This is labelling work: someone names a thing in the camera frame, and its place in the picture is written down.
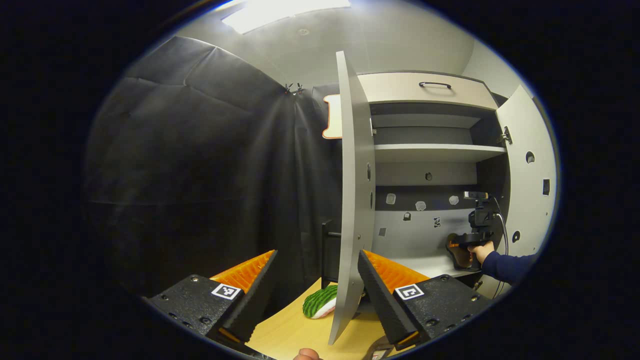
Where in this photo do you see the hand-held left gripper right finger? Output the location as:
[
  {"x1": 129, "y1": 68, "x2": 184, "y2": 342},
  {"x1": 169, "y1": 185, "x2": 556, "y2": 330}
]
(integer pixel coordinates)
[{"x1": 357, "y1": 250, "x2": 493, "y2": 352}]

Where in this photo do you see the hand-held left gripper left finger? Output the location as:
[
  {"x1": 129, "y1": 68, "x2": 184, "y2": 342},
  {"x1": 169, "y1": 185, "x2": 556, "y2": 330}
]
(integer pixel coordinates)
[{"x1": 145, "y1": 250, "x2": 281, "y2": 351}]

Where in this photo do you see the grey cabinet door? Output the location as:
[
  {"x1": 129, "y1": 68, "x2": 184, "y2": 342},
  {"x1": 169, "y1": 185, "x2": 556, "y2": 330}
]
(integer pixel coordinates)
[
  {"x1": 327, "y1": 50, "x2": 377, "y2": 346},
  {"x1": 492, "y1": 84, "x2": 558, "y2": 301}
]

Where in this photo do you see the grey shoe cabinet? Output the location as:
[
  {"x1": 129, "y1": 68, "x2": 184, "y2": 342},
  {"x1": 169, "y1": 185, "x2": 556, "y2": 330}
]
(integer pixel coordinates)
[{"x1": 357, "y1": 70, "x2": 511, "y2": 288}]

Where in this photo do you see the beige cabinet drawer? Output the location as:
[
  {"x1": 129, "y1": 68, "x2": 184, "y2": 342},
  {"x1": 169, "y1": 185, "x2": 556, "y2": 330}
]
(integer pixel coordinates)
[{"x1": 358, "y1": 71, "x2": 500, "y2": 112}]

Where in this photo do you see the green striped slipper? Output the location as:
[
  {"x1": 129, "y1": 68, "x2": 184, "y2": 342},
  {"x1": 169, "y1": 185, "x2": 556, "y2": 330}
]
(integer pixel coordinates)
[{"x1": 302, "y1": 284, "x2": 339, "y2": 320}]

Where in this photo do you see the black stand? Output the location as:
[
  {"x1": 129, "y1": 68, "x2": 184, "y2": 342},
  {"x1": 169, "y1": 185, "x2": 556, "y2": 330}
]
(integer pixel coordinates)
[{"x1": 321, "y1": 219, "x2": 344, "y2": 290}]

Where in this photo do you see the black backdrop cloth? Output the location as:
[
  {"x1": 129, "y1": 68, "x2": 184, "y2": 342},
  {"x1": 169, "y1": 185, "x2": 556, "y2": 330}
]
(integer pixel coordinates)
[{"x1": 84, "y1": 35, "x2": 346, "y2": 301}]

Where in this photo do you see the ceiling light panel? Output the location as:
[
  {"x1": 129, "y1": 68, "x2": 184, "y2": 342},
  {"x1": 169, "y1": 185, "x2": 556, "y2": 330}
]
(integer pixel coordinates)
[{"x1": 222, "y1": 0, "x2": 352, "y2": 35}]

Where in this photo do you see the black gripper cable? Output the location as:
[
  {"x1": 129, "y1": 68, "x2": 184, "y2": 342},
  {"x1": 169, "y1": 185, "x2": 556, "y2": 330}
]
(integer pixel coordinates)
[{"x1": 492, "y1": 197, "x2": 510, "y2": 301}]

